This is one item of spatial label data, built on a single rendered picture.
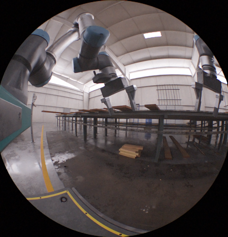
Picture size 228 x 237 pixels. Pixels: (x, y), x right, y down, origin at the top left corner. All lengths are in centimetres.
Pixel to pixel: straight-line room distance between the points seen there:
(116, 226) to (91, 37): 59
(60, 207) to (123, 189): 60
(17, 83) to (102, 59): 32
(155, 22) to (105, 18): 314
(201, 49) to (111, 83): 44
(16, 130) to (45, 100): 1074
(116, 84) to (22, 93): 31
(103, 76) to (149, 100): 722
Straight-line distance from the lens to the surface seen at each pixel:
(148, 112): 104
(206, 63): 37
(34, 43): 27
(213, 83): 37
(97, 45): 25
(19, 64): 22
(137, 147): 129
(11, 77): 20
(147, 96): 759
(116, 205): 74
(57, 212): 43
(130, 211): 73
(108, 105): 37
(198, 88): 32
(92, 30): 24
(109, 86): 33
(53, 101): 1090
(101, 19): 642
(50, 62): 37
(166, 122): 660
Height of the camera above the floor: 70
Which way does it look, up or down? 1 degrees up
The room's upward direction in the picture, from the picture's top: 2 degrees clockwise
